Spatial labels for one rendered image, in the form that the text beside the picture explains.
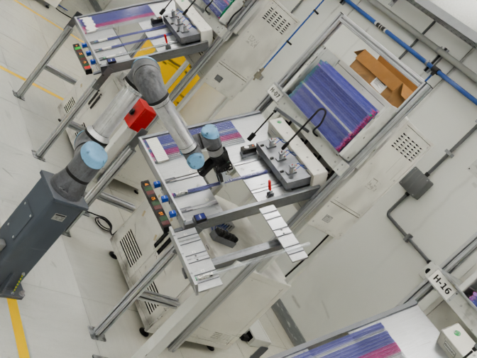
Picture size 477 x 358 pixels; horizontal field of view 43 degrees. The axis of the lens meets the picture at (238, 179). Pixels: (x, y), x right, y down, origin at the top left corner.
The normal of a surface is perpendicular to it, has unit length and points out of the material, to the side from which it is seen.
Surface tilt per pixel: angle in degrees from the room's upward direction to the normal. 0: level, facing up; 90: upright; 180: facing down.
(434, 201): 90
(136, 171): 90
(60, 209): 90
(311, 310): 90
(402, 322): 44
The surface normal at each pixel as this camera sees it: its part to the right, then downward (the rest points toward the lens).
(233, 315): 0.41, 0.62
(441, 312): -0.63, -0.34
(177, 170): 0.05, -0.75
